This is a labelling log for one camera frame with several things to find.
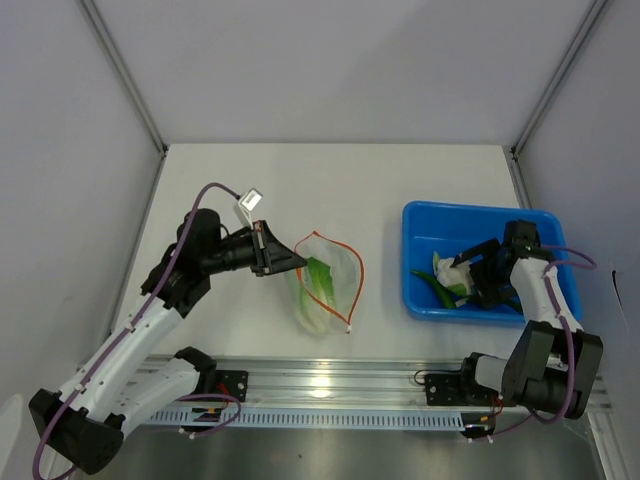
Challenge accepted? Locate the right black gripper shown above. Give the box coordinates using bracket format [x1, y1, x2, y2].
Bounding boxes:
[452, 238, 517, 309]

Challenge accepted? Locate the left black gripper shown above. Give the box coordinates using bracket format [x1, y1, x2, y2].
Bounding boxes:
[202, 219, 307, 277]

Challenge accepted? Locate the white cauliflower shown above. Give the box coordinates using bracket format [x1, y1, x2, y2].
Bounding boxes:
[432, 251, 474, 297]

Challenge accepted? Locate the clear zip bag orange zipper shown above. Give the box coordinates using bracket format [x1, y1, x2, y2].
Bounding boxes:
[286, 230, 365, 337]

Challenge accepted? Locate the green lettuce head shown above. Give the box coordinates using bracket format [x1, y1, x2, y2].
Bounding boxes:
[289, 256, 336, 336]

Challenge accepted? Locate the dark green cucumber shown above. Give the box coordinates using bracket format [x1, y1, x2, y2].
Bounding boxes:
[497, 296, 523, 315]

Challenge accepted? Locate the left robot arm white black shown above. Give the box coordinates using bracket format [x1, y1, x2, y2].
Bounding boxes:
[29, 209, 307, 475]

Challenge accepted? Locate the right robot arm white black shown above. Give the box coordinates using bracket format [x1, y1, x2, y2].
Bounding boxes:
[452, 220, 604, 424]

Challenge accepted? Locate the blue plastic bin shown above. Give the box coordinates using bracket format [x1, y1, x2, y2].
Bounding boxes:
[402, 201, 566, 327]

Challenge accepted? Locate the green chili pepper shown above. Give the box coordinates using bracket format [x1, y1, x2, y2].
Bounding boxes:
[410, 269, 457, 309]

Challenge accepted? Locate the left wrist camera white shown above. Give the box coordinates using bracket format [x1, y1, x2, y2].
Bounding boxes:
[235, 188, 263, 229]

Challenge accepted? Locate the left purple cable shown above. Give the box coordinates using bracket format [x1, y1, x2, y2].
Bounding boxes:
[32, 182, 241, 476]

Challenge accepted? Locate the aluminium mounting rail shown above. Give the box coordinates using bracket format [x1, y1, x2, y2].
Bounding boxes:
[74, 354, 614, 414]

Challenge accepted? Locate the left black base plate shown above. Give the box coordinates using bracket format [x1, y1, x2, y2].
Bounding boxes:
[213, 370, 249, 403]

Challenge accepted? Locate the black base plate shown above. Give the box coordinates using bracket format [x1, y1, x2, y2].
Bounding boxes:
[213, 370, 249, 403]
[413, 370, 499, 407]

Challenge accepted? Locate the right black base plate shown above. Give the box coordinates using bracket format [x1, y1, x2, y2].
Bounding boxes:
[413, 370, 499, 407]

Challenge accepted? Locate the white slotted cable duct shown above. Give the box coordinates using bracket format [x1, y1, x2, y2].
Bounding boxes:
[146, 406, 465, 432]

